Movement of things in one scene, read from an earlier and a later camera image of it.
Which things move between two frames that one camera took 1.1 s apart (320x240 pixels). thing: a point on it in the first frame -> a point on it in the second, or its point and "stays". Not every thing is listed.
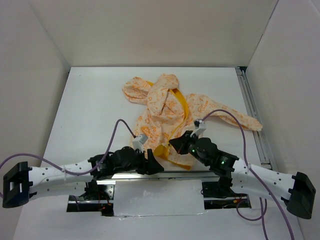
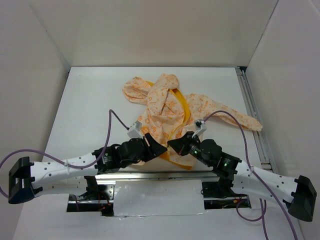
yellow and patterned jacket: x=164 y=112 stays
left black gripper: x=150 y=166 -> x=156 y=149
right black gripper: x=180 y=143 stays
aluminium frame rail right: x=260 y=136 stays
